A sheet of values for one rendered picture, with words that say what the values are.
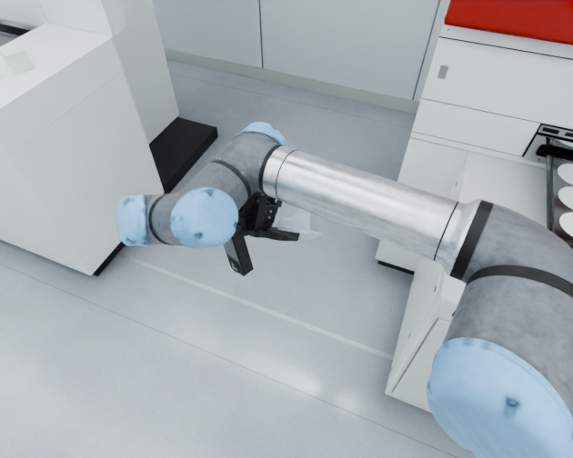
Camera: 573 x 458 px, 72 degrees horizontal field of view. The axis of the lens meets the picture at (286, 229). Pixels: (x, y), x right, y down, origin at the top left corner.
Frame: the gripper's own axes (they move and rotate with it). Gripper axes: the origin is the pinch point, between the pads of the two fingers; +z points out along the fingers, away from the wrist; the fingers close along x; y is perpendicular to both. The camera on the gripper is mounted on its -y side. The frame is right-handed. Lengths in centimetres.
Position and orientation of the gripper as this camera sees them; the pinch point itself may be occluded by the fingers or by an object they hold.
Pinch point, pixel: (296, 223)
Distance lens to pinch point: 80.8
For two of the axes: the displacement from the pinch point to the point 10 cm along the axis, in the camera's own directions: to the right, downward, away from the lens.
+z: 7.3, -0.6, 6.8
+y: 2.2, -9.2, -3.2
